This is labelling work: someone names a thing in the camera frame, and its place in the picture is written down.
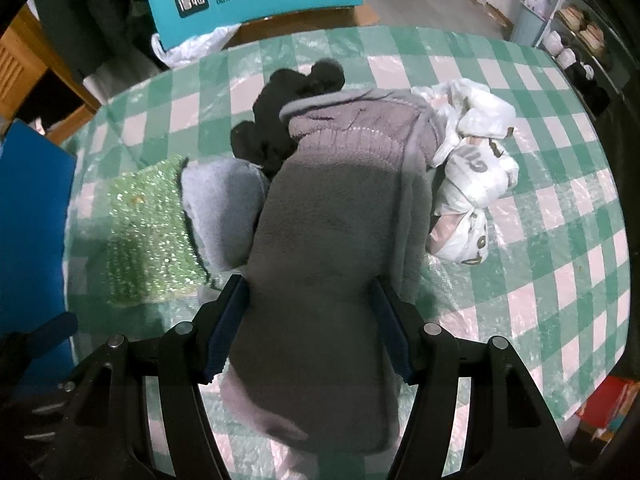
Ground red cardboard box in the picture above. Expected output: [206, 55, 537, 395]
[575, 377, 640, 446]

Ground teal printed box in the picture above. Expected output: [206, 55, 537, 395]
[146, 0, 363, 48]

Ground white patterned socks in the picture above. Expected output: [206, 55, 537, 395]
[432, 135, 521, 211]

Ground black shoe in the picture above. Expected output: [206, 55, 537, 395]
[567, 62, 611, 111]

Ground grey fleece garment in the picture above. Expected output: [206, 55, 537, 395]
[220, 87, 458, 480]

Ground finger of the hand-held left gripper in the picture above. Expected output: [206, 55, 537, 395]
[0, 332, 76, 461]

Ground beige shoe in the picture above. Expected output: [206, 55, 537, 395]
[559, 6, 591, 28]
[579, 22, 608, 48]

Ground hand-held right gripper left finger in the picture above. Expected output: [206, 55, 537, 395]
[61, 274, 251, 480]

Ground blue cardboard box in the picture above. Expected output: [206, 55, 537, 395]
[0, 120, 78, 401]

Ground shoe rack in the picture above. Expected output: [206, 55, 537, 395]
[542, 0, 632, 116]

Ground black jacket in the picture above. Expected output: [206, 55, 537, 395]
[37, 0, 151, 81]

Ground flat brown cardboard sheet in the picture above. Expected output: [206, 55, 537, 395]
[235, 2, 381, 46]

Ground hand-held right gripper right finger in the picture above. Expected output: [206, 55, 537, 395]
[369, 279, 572, 480]

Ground wooden cabinet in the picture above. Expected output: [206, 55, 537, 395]
[0, 10, 101, 116]

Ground light grey fleece cloth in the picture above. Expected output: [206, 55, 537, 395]
[179, 157, 271, 281]

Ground light blue trash bin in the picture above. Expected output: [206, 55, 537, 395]
[510, 0, 553, 48]

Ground white plastic bag black print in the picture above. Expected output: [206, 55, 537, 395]
[427, 207, 491, 266]

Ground green sequin cloth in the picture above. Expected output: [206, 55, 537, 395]
[102, 156, 221, 308]

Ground crumpled white plastic bag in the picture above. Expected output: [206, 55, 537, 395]
[411, 79, 517, 141]

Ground green checked tablecloth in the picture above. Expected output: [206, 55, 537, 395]
[62, 25, 631, 480]

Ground black knit hat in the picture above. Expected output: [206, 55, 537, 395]
[231, 59, 347, 181]

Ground thin white plastic bag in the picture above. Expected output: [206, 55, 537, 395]
[151, 24, 243, 68]

